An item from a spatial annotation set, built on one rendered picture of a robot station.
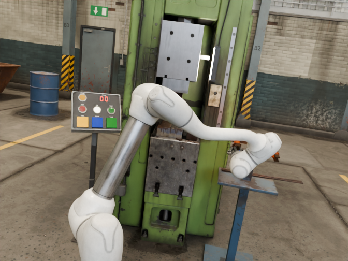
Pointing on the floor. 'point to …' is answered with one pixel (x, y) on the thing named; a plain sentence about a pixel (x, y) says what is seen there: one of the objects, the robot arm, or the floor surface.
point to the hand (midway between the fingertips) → (237, 147)
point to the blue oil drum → (44, 93)
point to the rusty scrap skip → (6, 74)
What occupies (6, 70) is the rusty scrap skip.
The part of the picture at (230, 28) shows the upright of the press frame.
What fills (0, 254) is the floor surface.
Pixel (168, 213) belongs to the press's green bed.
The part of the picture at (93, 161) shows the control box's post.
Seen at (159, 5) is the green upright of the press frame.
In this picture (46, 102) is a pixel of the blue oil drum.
